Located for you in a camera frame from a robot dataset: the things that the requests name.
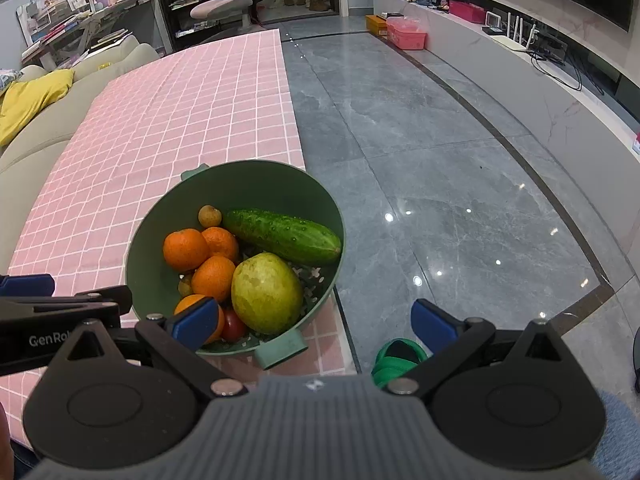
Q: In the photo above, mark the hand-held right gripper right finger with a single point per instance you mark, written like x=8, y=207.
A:
x=432, y=325

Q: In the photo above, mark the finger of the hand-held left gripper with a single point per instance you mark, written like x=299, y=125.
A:
x=25, y=285

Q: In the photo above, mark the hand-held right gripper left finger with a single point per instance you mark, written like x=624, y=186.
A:
x=195, y=322

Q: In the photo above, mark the orange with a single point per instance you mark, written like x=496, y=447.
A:
x=222, y=242
x=186, y=250
x=212, y=277
x=186, y=304

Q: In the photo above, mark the green colander bowl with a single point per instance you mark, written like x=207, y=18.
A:
x=160, y=230

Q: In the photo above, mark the red tomato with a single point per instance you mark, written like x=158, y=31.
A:
x=233, y=327

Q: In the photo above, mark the green slipper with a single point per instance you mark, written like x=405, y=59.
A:
x=397, y=360

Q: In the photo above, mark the yellow-green pear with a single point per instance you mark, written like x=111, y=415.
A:
x=267, y=292

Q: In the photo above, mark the green cucumber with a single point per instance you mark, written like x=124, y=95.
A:
x=280, y=235

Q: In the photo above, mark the beige sofa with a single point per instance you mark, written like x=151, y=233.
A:
x=40, y=150

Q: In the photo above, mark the yellow pillow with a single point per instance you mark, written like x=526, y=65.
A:
x=30, y=102

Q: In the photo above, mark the pink checked tablecloth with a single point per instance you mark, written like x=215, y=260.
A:
x=175, y=110

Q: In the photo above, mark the person's blue trouser leg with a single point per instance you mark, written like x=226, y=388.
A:
x=617, y=435

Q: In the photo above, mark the white marble tv counter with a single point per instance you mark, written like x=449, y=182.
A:
x=575, y=110

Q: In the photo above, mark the cluttered white desk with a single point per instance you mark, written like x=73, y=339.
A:
x=85, y=27

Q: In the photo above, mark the red box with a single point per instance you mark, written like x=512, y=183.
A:
x=637, y=142

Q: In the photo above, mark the pink storage box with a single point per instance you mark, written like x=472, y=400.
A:
x=407, y=35

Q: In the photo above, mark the white router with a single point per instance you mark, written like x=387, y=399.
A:
x=517, y=40

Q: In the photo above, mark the small black box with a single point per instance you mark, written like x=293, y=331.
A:
x=495, y=31

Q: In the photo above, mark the orange storage box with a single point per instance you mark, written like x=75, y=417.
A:
x=375, y=26

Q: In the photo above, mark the small white display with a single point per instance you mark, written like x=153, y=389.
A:
x=493, y=20

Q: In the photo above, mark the magenta box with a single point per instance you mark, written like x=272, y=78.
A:
x=467, y=11

